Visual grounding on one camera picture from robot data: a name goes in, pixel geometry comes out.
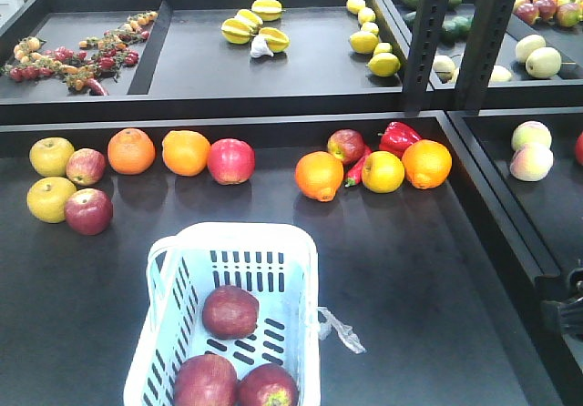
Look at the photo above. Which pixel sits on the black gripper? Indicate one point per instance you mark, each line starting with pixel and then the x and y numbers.
pixel 561 303

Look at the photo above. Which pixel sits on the light blue plastic basket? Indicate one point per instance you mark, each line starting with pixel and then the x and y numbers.
pixel 276 263

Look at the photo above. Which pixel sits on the dark red apple front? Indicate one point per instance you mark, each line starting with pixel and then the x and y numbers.
pixel 268 384

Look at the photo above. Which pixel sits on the dark red apple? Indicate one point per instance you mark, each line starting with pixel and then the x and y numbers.
pixel 347 145
pixel 268 384
pixel 89 211

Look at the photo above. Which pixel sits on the pale peach front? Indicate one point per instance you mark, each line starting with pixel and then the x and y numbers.
pixel 531 162

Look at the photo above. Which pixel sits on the pale peach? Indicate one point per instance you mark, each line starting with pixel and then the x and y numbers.
pixel 531 162
pixel 531 132

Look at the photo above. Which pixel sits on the pale peach rear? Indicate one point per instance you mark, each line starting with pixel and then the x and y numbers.
pixel 531 132

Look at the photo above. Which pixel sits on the orange fruit right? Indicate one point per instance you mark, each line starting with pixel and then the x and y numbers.
pixel 427 164

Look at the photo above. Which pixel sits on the orange fruit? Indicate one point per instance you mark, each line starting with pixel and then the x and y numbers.
pixel 185 152
pixel 130 151
pixel 427 164
pixel 319 175

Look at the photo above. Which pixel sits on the clear plastic strip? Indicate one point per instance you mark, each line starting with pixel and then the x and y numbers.
pixel 344 332

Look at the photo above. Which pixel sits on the yellow apple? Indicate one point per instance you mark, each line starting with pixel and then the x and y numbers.
pixel 47 197
pixel 49 156
pixel 383 172

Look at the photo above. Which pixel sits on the red bell pepper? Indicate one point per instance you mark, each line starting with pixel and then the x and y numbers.
pixel 397 137

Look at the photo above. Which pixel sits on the black upper fruit tray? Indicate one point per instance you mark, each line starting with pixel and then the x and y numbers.
pixel 525 94

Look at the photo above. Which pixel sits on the red chili pepper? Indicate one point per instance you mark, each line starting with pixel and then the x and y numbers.
pixel 354 176

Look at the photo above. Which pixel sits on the orange fruit left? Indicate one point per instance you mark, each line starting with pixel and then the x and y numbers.
pixel 319 175

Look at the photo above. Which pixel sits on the bright red apple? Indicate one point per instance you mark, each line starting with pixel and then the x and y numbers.
pixel 231 161

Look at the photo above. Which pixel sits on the white garlic bulb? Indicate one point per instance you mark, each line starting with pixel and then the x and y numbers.
pixel 260 48

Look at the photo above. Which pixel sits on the dark red apple left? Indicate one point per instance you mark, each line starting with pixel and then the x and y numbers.
pixel 89 211

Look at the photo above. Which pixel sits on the black left upper tray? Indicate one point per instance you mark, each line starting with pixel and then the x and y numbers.
pixel 187 69

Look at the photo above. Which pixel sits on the pink red small apple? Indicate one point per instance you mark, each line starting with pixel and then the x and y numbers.
pixel 86 167

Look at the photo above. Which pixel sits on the yellow apple front left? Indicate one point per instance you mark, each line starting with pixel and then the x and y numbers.
pixel 47 197

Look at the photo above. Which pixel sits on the yellow apple far left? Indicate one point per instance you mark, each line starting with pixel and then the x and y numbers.
pixel 49 156

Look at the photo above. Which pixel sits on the black shelf upright post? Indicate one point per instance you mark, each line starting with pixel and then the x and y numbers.
pixel 455 37

